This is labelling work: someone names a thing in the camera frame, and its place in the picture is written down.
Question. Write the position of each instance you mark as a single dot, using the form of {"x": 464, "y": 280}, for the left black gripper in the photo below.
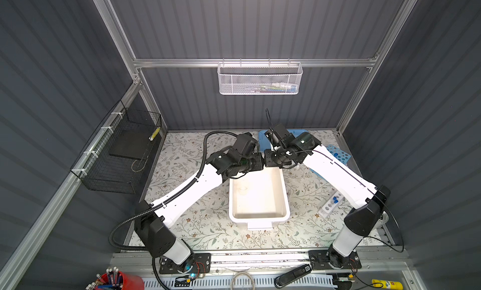
{"x": 258, "y": 165}

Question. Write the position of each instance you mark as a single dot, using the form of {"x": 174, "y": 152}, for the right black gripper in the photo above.
{"x": 267, "y": 162}

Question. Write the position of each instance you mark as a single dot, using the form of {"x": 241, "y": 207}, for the white plastic storage bin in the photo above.
{"x": 266, "y": 206}

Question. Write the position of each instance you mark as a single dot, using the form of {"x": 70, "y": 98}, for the white small tube rack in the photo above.
{"x": 328, "y": 207}

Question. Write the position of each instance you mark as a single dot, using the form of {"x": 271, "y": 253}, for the clear plastic measuring cup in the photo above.
{"x": 384, "y": 218}

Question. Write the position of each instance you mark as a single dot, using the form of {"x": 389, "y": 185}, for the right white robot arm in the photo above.
{"x": 367, "y": 201}

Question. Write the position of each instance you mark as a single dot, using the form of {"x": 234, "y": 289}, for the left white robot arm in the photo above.
{"x": 153, "y": 221}

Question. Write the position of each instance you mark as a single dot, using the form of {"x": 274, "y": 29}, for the blue plastic bin lid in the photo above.
{"x": 295, "y": 132}

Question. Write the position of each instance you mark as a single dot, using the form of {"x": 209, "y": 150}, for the blue test tube rack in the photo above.
{"x": 338, "y": 154}

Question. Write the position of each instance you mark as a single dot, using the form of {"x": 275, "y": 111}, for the yellow brush in basket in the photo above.
{"x": 154, "y": 134}

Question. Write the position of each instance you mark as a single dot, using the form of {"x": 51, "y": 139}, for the black handheld device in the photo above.
{"x": 292, "y": 276}

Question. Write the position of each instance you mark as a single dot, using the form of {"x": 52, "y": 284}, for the yellow bottle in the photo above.
{"x": 383, "y": 284}

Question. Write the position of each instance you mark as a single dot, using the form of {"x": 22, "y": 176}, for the red pen cup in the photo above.
{"x": 117, "y": 280}

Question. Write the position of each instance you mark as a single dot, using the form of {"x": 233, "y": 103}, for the white wire wall basket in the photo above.
{"x": 259, "y": 78}

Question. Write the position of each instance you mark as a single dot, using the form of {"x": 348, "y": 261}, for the black wire wall basket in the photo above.
{"x": 122, "y": 152}

